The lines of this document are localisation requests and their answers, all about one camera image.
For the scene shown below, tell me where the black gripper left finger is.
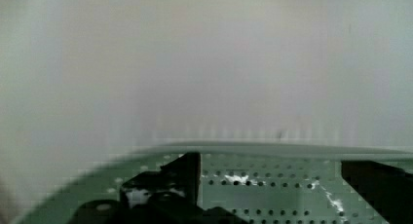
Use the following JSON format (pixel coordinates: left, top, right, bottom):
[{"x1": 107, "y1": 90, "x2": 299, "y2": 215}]
[{"x1": 67, "y1": 152, "x2": 248, "y2": 224}]

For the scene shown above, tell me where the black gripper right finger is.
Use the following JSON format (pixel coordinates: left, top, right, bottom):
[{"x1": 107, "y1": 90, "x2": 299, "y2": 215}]
[{"x1": 341, "y1": 161, "x2": 413, "y2": 224}]

